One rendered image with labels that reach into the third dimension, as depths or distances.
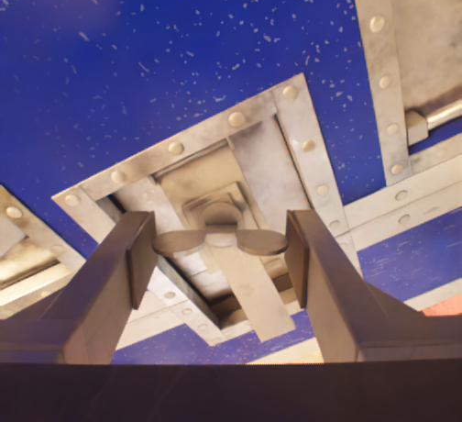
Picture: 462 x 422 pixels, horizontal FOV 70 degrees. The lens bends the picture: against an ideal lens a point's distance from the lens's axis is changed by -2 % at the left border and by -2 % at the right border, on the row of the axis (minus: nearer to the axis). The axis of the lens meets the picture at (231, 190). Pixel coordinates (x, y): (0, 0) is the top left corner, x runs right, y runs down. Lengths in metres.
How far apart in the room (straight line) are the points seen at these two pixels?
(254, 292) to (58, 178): 0.12
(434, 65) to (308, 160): 0.08
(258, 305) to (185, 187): 0.08
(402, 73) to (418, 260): 0.14
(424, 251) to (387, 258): 0.03
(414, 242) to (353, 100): 0.13
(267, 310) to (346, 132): 0.11
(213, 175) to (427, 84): 0.12
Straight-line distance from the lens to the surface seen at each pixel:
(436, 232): 0.27
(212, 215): 0.17
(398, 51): 0.19
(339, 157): 0.18
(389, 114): 0.18
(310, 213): 0.16
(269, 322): 0.21
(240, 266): 0.19
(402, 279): 0.29
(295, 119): 0.16
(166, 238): 0.16
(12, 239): 0.21
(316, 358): 3.44
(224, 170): 0.17
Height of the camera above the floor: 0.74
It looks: 7 degrees up
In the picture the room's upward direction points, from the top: 115 degrees counter-clockwise
